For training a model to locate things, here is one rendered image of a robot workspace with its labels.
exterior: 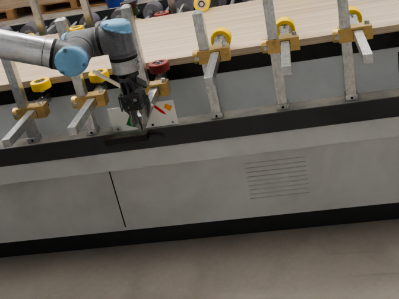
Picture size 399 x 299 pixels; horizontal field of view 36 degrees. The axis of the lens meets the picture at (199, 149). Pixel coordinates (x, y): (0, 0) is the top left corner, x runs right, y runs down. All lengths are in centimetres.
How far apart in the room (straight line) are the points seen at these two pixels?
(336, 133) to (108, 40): 95
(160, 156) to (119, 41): 68
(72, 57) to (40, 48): 9
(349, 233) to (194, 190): 71
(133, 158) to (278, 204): 70
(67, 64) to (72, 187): 114
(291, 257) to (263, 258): 12
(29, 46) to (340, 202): 153
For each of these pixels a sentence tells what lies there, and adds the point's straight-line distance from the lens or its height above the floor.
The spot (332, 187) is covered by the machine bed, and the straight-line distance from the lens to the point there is 273.
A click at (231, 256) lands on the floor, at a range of 276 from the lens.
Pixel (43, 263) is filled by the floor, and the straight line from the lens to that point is 310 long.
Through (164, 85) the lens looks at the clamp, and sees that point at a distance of 231.
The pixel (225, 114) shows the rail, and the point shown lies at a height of 70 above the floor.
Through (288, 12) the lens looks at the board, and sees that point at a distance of 283.
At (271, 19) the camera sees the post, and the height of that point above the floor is 104.
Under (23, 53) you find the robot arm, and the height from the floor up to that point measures 119.
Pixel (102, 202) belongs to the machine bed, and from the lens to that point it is 287.
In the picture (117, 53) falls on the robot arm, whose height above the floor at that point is 111.
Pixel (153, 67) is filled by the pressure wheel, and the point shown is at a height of 90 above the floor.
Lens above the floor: 161
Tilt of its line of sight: 25 degrees down
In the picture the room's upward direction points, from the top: 12 degrees counter-clockwise
